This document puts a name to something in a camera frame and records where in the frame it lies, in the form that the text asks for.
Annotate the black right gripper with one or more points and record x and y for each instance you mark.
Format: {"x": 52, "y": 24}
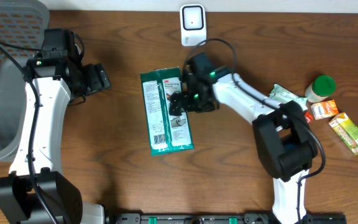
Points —
{"x": 188, "y": 105}

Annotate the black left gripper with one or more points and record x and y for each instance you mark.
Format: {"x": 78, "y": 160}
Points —
{"x": 99, "y": 81}

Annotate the green white barcode packet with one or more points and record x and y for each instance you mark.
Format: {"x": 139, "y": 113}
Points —
{"x": 167, "y": 133}

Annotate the white teal snack packet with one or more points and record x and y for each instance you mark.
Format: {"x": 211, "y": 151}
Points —
{"x": 283, "y": 95}

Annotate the red white snack packet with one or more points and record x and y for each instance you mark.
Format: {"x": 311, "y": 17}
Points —
{"x": 308, "y": 117}

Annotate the green lid spice jar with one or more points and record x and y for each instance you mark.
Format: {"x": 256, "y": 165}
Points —
{"x": 321, "y": 88}

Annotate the orange tissue packet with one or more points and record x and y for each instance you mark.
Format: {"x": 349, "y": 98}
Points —
{"x": 324, "y": 109}

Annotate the green juice carton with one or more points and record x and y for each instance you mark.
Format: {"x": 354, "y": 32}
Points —
{"x": 346, "y": 130}

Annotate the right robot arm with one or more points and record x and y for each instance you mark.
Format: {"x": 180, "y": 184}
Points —
{"x": 284, "y": 141}

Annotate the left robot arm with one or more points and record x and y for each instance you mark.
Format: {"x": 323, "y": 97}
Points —
{"x": 35, "y": 190}

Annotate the white barcode scanner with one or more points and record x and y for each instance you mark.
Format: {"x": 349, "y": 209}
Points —
{"x": 192, "y": 24}

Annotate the grey plastic mesh basket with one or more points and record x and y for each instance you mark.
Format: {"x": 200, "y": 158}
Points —
{"x": 22, "y": 25}

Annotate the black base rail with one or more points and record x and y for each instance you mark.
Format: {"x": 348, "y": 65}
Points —
{"x": 246, "y": 218}

